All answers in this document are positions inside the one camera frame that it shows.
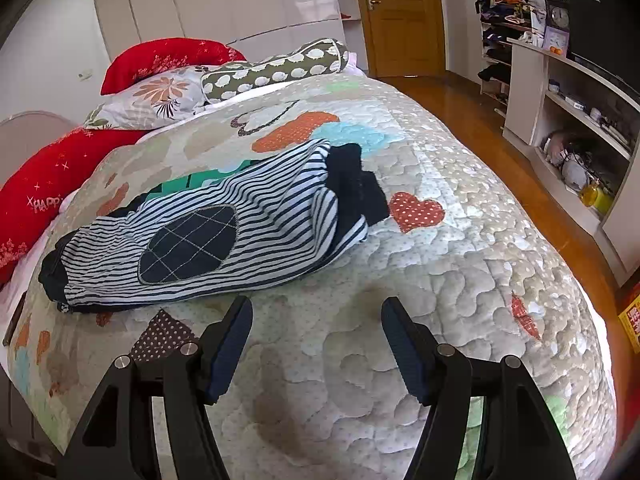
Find wooden door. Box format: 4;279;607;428
358;0;445;78

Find beige round headboard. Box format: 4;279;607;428
0;110;77;186

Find olive white-dotted bolster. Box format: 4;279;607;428
201;38;349;103

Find heart pattern quilt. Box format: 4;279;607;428
7;72;618;480

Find floral white pillow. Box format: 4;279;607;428
84;65;215;131

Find striped navy child pants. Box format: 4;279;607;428
38;139;390;313

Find yellow container on shelf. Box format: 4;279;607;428
579;180;614;217

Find red pillow at back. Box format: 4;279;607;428
101;37;245;96

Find white shelf unit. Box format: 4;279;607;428
503;40;639;284

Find glossy white wardrobe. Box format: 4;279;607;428
94;0;345;61

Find desk clock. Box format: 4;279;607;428
544;0;570;32

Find wall switch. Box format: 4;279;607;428
78;70;93;81

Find shoe rack with clothes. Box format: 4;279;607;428
474;0;544;117

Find long red pillow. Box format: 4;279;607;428
0;128;146;284

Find pink white bedsheet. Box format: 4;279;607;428
1;190;78;368

